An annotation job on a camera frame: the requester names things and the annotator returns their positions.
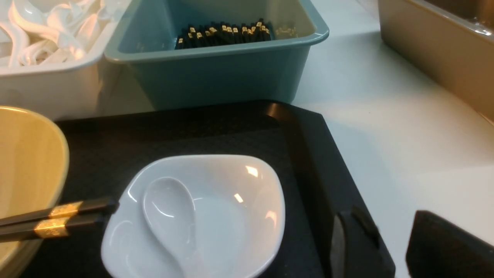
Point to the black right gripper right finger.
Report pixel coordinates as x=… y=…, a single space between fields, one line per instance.
x=440 y=249

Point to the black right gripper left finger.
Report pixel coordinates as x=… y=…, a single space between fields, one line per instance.
x=356 y=249

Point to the white square side dish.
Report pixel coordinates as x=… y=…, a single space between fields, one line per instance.
x=240 y=218

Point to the white ceramic soup spoon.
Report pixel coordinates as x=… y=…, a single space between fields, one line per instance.
x=170 y=213

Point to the black chopstick gold band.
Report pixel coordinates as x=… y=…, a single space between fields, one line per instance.
x=107 y=205
x=53 y=228

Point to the yellow-green noodle bowl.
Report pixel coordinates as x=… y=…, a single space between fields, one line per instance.
x=34 y=161

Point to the beige plastic bin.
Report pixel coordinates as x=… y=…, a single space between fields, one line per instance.
x=449 y=40

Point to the pile of black chopsticks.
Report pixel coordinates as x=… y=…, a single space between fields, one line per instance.
x=223 y=34

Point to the blue-grey chopstick bin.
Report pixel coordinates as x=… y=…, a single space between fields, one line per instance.
x=145 y=37

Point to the white spoon bin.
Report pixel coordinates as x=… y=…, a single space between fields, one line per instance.
x=71 y=90

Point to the pile of white spoons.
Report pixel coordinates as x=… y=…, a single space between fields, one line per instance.
x=54 y=31

